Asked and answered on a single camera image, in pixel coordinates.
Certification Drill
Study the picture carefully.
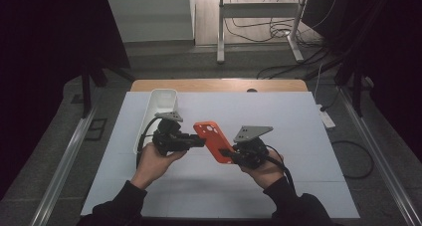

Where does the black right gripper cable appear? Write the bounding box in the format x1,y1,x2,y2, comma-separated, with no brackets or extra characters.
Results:
265,144,298,194

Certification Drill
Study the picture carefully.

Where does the black plugged power cable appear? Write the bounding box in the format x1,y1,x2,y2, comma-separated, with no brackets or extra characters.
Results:
319,86,343,113

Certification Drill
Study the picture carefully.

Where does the black looped floor cable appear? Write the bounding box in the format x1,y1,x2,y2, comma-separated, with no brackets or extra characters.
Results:
330,139,375,180

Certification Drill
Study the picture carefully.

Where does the black curtain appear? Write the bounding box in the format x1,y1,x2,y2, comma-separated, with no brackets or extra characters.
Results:
0,0,131,200
302,0,422,155

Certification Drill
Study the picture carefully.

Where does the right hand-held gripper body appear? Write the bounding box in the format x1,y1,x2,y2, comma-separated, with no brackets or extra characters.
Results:
232,124,275,170

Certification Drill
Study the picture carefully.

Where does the orange phone case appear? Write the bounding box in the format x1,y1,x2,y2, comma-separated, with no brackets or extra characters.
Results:
192,120,237,165

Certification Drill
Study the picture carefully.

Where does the wooden desk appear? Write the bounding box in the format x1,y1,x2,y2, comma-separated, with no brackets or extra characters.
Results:
129,79,310,94

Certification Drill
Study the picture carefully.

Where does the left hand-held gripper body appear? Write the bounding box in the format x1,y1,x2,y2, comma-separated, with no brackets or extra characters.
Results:
151,111,197,156

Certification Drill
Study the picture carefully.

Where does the tangle of black floor cables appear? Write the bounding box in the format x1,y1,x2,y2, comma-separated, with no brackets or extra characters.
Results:
223,0,341,49

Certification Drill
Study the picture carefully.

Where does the person's left hand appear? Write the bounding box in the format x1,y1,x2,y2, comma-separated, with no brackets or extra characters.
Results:
130,141,189,191

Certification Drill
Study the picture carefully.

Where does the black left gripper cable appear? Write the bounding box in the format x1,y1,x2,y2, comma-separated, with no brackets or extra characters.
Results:
135,116,163,169

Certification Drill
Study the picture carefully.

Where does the black metal stand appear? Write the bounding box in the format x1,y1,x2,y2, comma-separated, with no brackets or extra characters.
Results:
80,61,135,119
333,61,366,118

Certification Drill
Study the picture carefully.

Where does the white power cable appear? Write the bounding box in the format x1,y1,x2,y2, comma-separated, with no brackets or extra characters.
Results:
313,62,325,107

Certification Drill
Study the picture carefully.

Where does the person's right hand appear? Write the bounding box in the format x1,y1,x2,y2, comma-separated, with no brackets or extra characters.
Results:
238,148,287,191

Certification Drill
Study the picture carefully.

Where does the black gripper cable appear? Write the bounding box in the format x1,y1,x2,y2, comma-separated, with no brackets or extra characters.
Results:
135,116,163,169
265,144,298,194

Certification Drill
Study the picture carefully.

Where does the white table mat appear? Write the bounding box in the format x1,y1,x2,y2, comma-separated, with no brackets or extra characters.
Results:
80,91,361,220

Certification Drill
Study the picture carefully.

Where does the white metal table frame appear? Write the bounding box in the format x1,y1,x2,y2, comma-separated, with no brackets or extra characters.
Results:
216,0,312,66

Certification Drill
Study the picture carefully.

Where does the white cabinet panel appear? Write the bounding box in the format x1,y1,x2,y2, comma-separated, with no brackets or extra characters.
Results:
105,0,196,44

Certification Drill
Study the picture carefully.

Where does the aluminium rail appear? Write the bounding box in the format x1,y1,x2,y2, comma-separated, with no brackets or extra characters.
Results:
29,107,98,226
338,86,422,226

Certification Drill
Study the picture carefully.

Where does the white power strip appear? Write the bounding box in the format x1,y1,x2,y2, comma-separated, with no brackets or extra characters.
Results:
316,103,337,130

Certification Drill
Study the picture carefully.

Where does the white plastic storage bin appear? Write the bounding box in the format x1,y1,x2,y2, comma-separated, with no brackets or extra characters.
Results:
132,88,179,155

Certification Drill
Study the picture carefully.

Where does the black floor bracket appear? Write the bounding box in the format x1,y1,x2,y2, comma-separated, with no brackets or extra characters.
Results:
84,117,108,142

